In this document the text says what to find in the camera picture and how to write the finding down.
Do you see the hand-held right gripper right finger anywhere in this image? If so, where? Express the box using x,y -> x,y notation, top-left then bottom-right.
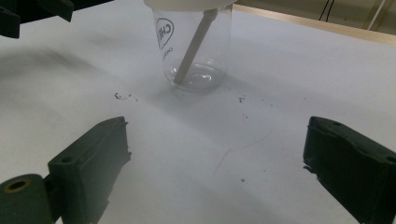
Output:
302,115 -> 396,224

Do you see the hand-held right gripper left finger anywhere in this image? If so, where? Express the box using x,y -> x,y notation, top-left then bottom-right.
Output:
46,116 -> 133,224

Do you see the white stick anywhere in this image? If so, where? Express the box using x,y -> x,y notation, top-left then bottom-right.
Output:
172,7 -> 219,86

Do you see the clear plastic jar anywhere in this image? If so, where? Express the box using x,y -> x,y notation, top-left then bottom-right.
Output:
151,0 -> 234,93

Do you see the white table cover sheet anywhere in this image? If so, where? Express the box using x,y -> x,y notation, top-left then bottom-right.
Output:
0,0 -> 396,224

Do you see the wooden table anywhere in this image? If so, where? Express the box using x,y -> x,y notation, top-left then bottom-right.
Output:
233,3 -> 396,47

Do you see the light wooden post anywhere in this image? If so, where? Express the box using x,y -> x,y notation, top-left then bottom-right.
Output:
366,0 -> 388,31

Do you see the black hanging cable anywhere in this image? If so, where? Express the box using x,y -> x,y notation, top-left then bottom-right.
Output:
318,0 -> 336,21

